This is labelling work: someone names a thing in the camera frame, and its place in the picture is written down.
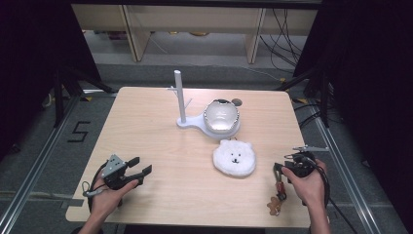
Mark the grey tape strip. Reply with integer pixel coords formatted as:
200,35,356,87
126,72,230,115
59,198,86,210

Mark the black curtain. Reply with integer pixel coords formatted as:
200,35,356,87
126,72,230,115
0,0,102,164
293,0,413,234

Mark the person's left hand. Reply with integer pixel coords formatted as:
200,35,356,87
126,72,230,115
90,178,139,222

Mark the grey cable plug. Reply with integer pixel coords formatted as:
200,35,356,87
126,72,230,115
82,189,105,198

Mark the carabiner keychain with gingerbread charm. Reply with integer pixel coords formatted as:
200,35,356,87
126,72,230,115
266,162,288,217

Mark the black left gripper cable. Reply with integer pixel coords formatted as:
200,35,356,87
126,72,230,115
81,162,110,213

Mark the black tripod stand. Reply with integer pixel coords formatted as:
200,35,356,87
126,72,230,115
276,66,332,129
53,66,118,129

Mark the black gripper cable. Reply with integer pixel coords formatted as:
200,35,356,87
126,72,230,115
81,162,110,213
305,155,359,234

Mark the metal floor rail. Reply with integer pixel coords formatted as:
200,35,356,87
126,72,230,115
0,94,82,234
313,110,384,234

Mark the white floor cable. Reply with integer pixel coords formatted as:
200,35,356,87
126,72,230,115
242,64,286,82

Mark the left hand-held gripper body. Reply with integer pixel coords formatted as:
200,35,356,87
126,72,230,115
100,154,145,191

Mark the person's right hand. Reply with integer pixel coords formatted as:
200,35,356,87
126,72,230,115
281,158,327,213

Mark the bundle of black floor cables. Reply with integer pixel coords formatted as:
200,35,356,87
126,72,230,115
259,8,310,74

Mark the white plush bear pouch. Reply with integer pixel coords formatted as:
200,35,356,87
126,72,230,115
212,138,257,178

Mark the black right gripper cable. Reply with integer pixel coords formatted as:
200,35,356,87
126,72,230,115
305,155,359,234

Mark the light wooden desk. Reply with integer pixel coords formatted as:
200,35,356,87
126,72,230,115
71,4,319,64

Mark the white key stand with tray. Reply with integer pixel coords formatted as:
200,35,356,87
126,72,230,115
167,69,243,141

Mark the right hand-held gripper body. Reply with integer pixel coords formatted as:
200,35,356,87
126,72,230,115
283,144,329,179

